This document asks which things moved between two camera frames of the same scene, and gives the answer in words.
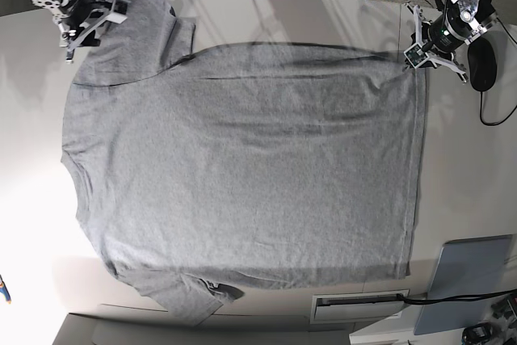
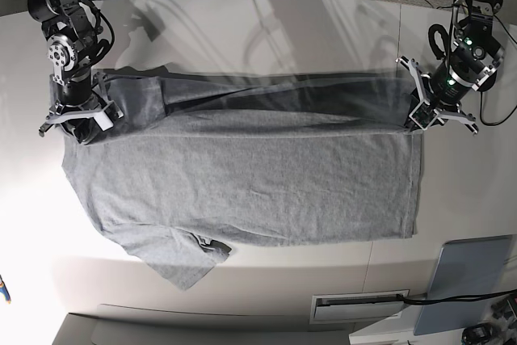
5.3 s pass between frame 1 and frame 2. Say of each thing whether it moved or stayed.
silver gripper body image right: moved
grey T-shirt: moved
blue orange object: stayed
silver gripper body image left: moved
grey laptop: stayed
